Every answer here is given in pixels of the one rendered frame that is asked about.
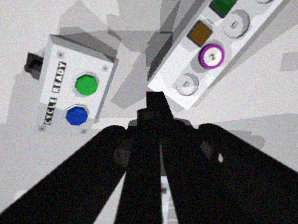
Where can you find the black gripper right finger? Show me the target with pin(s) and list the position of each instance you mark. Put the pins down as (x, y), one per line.
(258, 186)

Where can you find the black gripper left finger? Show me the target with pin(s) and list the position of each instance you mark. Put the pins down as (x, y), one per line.
(77, 190)

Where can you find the white tray with round nests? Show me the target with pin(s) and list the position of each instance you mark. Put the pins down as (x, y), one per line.
(179, 74)

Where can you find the white button panel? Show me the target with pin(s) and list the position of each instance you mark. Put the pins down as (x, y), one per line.
(72, 80)

